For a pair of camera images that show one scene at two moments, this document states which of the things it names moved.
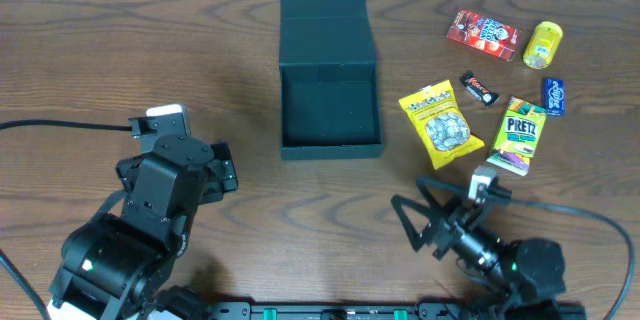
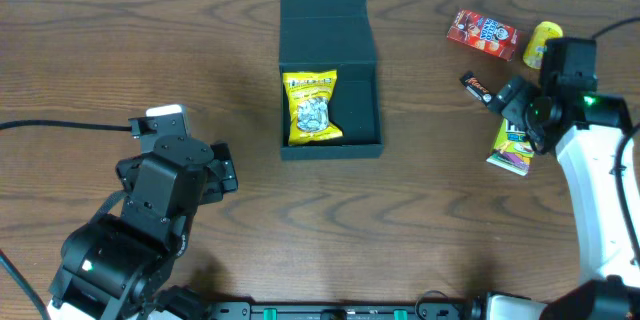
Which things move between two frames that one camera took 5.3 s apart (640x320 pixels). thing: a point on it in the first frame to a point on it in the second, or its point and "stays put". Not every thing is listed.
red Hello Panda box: (493, 37) stays put
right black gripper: (442, 227) to (507, 98)
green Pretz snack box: (518, 136) stays put
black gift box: (329, 81) stays put
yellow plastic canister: (543, 45) stays put
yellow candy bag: (446, 136) to (310, 93)
